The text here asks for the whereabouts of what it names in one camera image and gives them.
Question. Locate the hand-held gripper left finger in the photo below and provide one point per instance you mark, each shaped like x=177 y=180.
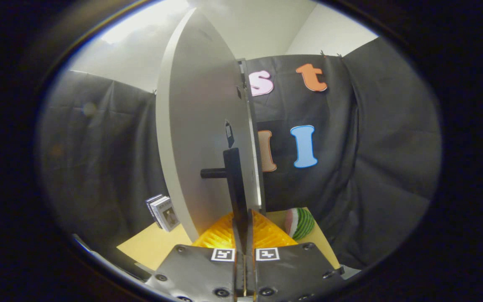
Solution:
x=238 y=260

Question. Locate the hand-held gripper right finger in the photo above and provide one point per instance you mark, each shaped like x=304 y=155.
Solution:
x=250 y=260

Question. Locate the white shoe cabinet door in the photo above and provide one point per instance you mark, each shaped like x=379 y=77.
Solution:
x=199 y=105

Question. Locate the grey shoe cabinet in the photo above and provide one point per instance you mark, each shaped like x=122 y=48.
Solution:
x=249 y=94

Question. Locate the watermelon slice plush toy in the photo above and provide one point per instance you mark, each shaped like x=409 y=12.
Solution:
x=302 y=224

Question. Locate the grey portrait cover book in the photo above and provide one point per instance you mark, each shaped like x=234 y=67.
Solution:
x=168 y=216

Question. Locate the white blue book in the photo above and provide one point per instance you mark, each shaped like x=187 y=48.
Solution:
x=154 y=211

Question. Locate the blue spine book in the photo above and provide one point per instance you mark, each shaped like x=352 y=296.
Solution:
x=149 y=204

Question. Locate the black backdrop cloth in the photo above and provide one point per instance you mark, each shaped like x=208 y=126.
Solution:
x=371 y=147

